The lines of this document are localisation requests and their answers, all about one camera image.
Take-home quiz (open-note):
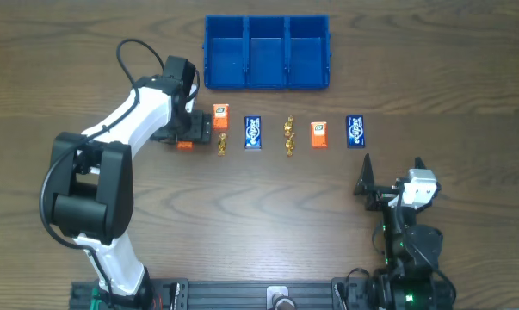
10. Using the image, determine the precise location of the mounting rail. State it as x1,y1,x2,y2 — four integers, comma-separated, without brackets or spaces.
69,278,454,310

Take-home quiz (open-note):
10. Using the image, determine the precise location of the blue tray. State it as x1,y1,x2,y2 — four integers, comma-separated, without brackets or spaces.
202,15,331,90

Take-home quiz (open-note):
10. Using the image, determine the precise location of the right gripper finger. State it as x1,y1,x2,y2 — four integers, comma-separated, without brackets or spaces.
413,156,442,197
354,153,376,197

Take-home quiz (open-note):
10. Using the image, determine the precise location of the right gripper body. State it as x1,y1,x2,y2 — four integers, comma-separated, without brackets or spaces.
366,183,401,212

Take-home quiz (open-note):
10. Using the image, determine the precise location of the blue candy pack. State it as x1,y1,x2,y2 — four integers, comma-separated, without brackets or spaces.
345,115,366,149
244,115,263,150

